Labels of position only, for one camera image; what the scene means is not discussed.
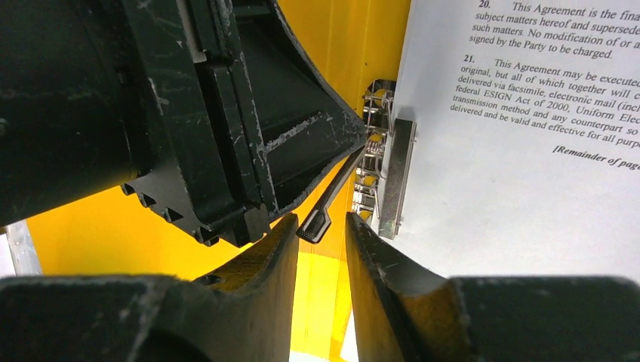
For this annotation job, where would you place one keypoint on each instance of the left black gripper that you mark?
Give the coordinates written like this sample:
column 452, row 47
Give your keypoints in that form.
column 96, row 94

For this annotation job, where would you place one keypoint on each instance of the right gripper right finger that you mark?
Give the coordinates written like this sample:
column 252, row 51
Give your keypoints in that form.
column 405, row 312

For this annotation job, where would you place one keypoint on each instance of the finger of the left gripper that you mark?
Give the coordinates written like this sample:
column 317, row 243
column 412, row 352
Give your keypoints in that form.
column 241, row 125

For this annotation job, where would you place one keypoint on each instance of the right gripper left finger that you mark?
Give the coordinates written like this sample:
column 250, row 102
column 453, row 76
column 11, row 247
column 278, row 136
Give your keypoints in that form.
column 241, row 311

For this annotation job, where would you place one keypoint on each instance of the metal folder clip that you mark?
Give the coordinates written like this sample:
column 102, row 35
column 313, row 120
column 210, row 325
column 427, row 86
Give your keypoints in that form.
column 381, row 168

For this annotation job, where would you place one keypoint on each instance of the printed paper sheet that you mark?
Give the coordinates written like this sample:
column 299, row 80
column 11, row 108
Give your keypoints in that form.
column 526, row 154

